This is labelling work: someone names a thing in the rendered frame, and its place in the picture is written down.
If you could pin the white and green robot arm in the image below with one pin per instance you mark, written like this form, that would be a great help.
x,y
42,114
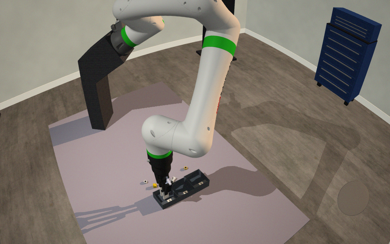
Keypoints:
x,y
137,21

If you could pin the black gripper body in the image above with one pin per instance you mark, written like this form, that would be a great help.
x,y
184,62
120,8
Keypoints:
x,y
162,172

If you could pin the dark grey three-compartment bin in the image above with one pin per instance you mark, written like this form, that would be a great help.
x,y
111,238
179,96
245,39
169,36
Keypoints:
x,y
183,188

